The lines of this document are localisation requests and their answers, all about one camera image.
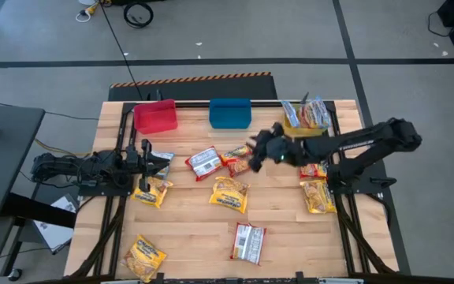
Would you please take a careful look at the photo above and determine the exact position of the white printed box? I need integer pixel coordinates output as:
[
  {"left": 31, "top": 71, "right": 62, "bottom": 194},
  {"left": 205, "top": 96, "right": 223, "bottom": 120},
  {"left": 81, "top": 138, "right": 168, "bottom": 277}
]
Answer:
[{"left": 32, "top": 192, "right": 79, "bottom": 254}]

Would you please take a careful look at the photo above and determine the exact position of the black desk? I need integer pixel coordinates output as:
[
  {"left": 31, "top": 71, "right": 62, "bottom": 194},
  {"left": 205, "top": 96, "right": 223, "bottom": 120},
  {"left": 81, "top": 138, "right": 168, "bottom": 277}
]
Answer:
[{"left": 0, "top": 103, "right": 78, "bottom": 279}]

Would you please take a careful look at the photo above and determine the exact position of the coiled black cable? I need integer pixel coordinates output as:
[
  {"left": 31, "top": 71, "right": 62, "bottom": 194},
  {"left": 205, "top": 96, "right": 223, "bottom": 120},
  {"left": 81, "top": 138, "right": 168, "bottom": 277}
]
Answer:
[{"left": 123, "top": 2, "right": 154, "bottom": 29}]

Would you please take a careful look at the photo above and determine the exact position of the black aluminium table frame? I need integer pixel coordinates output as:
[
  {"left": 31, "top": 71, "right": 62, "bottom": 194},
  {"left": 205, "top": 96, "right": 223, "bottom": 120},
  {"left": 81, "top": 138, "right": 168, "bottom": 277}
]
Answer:
[{"left": 67, "top": 100, "right": 400, "bottom": 284}]

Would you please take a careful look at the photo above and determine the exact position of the long black floor cable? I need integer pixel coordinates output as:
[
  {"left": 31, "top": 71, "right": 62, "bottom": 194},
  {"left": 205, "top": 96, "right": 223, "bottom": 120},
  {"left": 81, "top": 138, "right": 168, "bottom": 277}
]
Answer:
[{"left": 99, "top": 0, "right": 145, "bottom": 102}]

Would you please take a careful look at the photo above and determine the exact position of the red Maruchan ramen pack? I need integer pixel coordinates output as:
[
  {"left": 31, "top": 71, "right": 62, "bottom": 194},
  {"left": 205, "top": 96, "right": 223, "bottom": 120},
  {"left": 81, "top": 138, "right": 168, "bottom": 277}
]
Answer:
[
  {"left": 300, "top": 162, "right": 329, "bottom": 179},
  {"left": 184, "top": 145, "right": 224, "bottom": 182},
  {"left": 219, "top": 144, "right": 255, "bottom": 178},
  {"left": 229, "top": 222, "right": 267, "bottom": 266}
]

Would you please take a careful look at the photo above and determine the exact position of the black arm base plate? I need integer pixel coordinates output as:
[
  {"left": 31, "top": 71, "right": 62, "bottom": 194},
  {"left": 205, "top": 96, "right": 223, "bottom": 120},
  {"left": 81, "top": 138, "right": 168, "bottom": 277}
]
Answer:
[
  {"left": 327, "top": 163, "right": 397, "bottom": 194},
  {"left": 79, "top": 181, "right": 136, "bottom": 197}
]

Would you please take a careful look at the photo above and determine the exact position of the red plastic bin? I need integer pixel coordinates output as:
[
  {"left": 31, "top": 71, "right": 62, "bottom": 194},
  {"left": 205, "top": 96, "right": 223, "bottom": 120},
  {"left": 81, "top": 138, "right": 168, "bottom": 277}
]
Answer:
[{"left": 132, "top": 99, "right": 179, "bottom": 136}]

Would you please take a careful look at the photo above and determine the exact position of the thin black cable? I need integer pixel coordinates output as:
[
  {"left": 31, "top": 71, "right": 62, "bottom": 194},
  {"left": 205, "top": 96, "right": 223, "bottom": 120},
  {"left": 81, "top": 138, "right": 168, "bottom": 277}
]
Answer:
[{"left": 426, "top": 10, "right": 453, "bottom": 39}]

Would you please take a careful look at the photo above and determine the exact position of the black mat with hazard stripe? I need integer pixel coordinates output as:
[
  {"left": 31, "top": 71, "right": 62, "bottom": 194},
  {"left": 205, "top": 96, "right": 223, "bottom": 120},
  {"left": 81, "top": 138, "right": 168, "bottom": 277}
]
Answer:
[{"left": 107, "top": 71, "right": 278, "bottom": 102}]

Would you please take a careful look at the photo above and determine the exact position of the yellow plastic bin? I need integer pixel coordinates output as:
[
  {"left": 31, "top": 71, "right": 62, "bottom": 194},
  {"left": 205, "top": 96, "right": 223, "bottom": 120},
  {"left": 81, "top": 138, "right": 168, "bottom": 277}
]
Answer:
[{"left": 281, "top": 103, "right": 329, "bottom": 140}]

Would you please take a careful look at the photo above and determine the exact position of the blue plastic bin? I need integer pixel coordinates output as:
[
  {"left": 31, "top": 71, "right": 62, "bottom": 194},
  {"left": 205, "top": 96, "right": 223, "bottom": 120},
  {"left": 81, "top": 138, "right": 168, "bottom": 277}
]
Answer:
[{"left": 208, "top": 98, "right": 253, "bottom": 130}]

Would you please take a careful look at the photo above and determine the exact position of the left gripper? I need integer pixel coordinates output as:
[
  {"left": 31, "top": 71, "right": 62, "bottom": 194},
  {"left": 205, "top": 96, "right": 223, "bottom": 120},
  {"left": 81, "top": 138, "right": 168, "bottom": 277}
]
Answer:
[{"left": 122, "top": 138, "right": 171, "bottom": 193}]

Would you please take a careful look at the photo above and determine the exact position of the yellow and white power cord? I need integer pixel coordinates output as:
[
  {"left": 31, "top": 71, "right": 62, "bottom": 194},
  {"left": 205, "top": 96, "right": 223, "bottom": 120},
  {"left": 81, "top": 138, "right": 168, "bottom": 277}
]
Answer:
[{"left": 75, "top": 0, "right": 112, "bottom": 23}]

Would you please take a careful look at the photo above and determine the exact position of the yellow cable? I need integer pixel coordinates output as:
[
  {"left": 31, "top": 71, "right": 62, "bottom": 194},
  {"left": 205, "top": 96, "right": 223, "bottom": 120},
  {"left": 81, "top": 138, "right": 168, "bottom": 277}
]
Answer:
[{"left": 33, "top": 137, "right": 94, "bottom": 159}]

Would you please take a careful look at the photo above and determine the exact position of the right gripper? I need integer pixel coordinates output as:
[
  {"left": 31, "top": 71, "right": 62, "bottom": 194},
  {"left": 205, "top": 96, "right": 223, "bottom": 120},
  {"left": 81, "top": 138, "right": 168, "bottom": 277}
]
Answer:
[{"left": 250, "top": 122, "right": 305, "bottom": 173}]

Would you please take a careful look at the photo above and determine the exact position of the yellow Maruchan ramen pack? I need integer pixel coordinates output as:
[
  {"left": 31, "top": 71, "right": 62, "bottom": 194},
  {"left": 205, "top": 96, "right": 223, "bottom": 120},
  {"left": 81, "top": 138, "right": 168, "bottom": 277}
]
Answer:
[
  {"left": 208, "top": 176, "right": 251, "bottom": 215},
  {"left": 131, "top": 176, "right": 174, "bottom": 209},
  {"left": 120, "top": 234, "right": 168, "bottom": 284},
  {"left": 300, "top": 178, "right": 337, "bottom": 215}
]

